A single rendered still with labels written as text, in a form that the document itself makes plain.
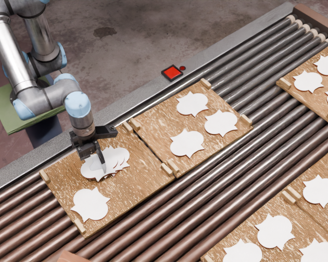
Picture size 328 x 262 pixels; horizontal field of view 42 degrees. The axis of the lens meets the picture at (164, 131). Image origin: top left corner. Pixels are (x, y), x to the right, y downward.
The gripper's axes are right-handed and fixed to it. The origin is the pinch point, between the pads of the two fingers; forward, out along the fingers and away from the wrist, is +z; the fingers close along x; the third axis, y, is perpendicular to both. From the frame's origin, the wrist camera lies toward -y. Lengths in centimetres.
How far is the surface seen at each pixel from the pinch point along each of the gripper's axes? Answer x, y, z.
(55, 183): -3.6, 17.5, 7.5
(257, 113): 10, -72, 9
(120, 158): 1.0, -8.4, 5.5
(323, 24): -16, -136, 6
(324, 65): 5, -116, 7
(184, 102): -10.7, -46.8, 6.6
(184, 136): 5.0, -36.6, 6.5
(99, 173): 3.6, 1.8, 4.5
